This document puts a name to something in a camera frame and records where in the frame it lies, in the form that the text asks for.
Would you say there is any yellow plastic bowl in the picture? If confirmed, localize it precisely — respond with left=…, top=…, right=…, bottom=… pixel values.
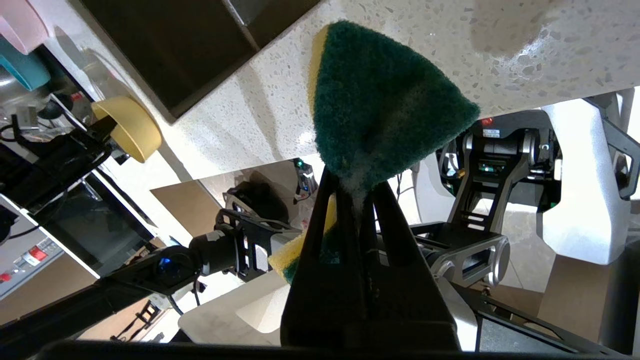
left=91, top=96, right=163, bottom=164

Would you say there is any glossy white cabinet front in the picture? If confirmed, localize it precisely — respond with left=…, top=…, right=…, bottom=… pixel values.
left=150, top=160, right=321, bottom=251

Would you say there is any steel pot with glass lid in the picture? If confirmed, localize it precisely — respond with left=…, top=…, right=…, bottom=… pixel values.
left=0, top=65, right=66, bottom=133

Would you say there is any pink plastic bowl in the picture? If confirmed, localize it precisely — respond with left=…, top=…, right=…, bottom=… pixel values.
left=0, top=0, right=51, bottom=55

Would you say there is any black oven door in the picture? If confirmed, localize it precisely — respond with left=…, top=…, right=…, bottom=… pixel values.
left=35, top=167, right=157, bottom=278

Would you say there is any green and yellow sponge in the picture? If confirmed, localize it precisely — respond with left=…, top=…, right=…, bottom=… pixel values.
left=267, top=20, right=482, bottom=286

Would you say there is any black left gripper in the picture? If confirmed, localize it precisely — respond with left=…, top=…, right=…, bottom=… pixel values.
left=0, top=116, right=121, bottom=206

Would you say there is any blue plastic bowl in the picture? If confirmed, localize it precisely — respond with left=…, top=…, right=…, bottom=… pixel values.
left=0, top=37, right=52, bottom=92

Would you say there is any stainless steel sink basin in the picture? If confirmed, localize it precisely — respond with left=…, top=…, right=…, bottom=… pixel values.
left=80, top=0, right=321, bottom=125

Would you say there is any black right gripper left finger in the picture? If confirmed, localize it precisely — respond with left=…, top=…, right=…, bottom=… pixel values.
left=280, top=167, right=372, bottom=350

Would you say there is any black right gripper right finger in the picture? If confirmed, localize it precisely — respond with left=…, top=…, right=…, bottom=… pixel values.
left=361, top=181, right=462, bottom=351

